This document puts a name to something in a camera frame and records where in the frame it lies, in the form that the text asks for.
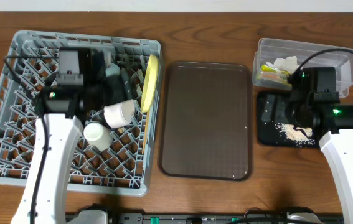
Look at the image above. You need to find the light blue bowl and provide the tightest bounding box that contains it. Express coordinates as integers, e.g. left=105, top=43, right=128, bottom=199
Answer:
left=105, top=63, right=121, bottom=77

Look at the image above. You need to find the pink bowl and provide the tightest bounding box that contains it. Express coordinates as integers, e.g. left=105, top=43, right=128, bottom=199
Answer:
left=103, top=100, right=135, bottom=128

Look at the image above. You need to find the yellow plate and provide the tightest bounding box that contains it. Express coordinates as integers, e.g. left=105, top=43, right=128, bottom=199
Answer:
left=141, top=54, right=159, bottom=113

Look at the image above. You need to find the green snack wrapper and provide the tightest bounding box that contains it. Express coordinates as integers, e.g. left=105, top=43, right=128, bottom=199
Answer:
left=257, top=65, right=290, bottom=85

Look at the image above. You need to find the wooden chopstick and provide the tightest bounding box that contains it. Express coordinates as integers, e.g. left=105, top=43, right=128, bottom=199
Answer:
left=142, top=112, right=151, bottom=155

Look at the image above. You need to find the white plastic cup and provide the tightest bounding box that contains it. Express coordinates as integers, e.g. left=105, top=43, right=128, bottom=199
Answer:
left=83, top=123, right=113, bottom=151

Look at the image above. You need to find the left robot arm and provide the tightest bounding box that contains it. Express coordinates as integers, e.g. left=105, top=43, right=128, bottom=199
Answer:
left=11, top=47, right=135, bottom=223

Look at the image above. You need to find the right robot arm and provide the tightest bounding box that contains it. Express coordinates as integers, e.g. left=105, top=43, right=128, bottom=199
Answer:
left=257, top=67, right=353, bottom=223

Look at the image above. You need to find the grey dishwasher rack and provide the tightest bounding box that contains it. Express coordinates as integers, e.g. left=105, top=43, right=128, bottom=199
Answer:
left=0, top=30, right=162, bottom=197

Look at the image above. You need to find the black plastic tray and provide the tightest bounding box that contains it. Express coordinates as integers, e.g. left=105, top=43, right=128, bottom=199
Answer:
left=256, top=90, right=323, bottom=149

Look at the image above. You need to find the pile of rice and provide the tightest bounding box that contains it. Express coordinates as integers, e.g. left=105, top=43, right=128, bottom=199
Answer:
left=276, top=123, right=316, bottom=147

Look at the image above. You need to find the crumpled white tissue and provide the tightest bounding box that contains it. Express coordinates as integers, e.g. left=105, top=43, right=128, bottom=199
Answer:
left=266, top=56, right=299, bottom=74

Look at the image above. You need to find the clear plastic bin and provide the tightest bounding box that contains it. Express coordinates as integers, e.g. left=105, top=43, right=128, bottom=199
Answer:
left=252, top=38, right=353, bottom=98

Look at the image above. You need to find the brown serving tray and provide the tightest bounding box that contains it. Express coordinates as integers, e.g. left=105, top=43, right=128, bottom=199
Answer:
left=158, top=62, right=255, bottom=182

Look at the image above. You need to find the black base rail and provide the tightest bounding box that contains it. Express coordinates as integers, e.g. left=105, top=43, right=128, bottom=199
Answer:
left=67, top=212, right=345, bottom=224

